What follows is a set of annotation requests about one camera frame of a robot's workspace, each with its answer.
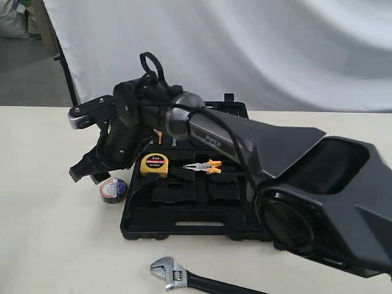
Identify adjustable wrench black handle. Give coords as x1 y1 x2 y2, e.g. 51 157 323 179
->
150 256 263 294

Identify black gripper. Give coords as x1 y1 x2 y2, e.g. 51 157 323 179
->
69 119 153 185

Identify white backdrop cloth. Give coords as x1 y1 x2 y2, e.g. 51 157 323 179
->
45 1 391 113

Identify orange handled pliers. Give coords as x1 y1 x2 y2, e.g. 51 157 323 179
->
182 159 222 175

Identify yellow utility knife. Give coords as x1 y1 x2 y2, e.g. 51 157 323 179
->
155 130 163 145

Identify clear test screwdriver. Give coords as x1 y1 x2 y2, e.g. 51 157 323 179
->
171 138 178 148

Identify yellow tape measure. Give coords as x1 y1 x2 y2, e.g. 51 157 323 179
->
139 153 169 178

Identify purple electrical tape roll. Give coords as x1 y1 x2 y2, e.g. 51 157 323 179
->
99 178 128 204

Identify cardboard box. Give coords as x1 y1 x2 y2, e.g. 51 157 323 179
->
24 0 59 56

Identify white sack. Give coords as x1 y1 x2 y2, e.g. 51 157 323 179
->
1 0 28 39

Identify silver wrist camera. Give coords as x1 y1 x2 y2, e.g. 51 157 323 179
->
68 95 116 129

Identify black plastic tool case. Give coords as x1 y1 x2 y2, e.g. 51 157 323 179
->
120 92 276 243

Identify black backdrop stand pole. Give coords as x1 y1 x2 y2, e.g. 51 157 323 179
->
43 1 79 107

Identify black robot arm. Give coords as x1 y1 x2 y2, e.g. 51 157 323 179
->
68 80 391 277

